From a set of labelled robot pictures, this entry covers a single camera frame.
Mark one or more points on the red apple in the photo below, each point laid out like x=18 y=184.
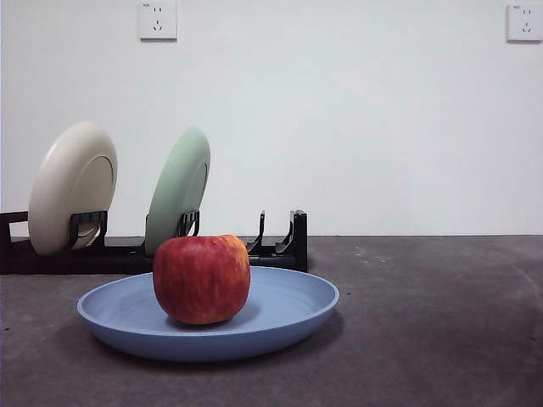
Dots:
x=200 y=280

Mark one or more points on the blue plate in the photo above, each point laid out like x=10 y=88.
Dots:
x=119 y=313

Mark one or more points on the green plate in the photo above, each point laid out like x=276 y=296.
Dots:
x=178 y=186

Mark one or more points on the black plate rack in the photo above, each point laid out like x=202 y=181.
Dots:
x=85 y=260

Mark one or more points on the cream plate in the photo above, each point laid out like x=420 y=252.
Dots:
x=64 y=182

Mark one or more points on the white wall socket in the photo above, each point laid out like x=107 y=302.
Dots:
x=158 y=21
x=525 y=23

